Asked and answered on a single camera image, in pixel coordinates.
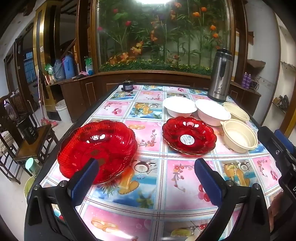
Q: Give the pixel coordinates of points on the pink fruit-print tablecloth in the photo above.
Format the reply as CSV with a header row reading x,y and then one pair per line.
x,y
161,173

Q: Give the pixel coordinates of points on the small black device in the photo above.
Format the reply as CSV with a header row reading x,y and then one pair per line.
x,y
128,85

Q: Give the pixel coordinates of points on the cream plastic bowl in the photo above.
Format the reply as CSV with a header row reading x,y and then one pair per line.
x,y
235,111
239,136

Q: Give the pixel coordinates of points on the white bowl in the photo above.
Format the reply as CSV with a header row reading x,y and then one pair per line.
x,y
179,104
212,111

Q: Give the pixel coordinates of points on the stack of red glass plates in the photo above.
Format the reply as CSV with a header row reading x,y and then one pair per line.
x,y
104,143

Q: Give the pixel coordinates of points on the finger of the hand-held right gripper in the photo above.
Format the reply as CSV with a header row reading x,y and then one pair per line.
x,y
283,139
266,139

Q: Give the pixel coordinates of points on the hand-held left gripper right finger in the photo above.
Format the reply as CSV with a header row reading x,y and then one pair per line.
x,y
208,180

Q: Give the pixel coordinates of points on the person's right hand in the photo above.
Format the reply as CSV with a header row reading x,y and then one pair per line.
x,y
277,206

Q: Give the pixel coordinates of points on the red plate with white label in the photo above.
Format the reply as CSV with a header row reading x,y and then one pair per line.
x,y
196,129

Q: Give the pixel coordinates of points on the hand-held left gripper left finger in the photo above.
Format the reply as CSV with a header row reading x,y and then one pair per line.
x,y
84,178

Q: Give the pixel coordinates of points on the stainless steel thermos kettle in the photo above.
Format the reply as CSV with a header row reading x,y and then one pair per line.
x,y
219,78

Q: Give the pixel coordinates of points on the mop with red head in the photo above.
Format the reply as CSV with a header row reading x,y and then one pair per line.
x,y
47,121

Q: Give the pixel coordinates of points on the blue thermos flask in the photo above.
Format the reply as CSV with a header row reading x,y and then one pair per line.
x,y
69,67

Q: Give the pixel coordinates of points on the green packet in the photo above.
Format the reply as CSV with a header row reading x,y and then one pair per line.
x,y
89,66

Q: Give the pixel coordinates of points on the pink cloth item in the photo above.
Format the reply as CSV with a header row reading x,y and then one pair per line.
x,y
82,73

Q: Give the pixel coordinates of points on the dark wooden chair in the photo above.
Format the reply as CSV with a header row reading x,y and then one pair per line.
x,y
34,148

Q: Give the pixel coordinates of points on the pair of shoes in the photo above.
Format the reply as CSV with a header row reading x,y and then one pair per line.
x,y
282,102

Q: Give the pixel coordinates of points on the purple bottle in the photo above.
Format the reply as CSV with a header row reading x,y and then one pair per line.
x,y
244,80
249,81

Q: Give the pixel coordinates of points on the black box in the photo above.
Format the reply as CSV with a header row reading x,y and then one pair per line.
x,y
27,131

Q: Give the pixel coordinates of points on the glass flower display case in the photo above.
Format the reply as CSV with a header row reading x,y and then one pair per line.
x,y
161,34

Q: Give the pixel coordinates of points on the white bucket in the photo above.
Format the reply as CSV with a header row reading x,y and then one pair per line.
x,y
63,112

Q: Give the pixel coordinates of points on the teal cup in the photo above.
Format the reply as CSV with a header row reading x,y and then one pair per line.
x,y
32,166

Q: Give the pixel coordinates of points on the dark wooden cabinet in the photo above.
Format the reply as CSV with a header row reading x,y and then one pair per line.
x,y
97,92

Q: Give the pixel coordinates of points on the yellow-green basin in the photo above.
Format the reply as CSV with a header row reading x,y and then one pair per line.
x,y
28,188

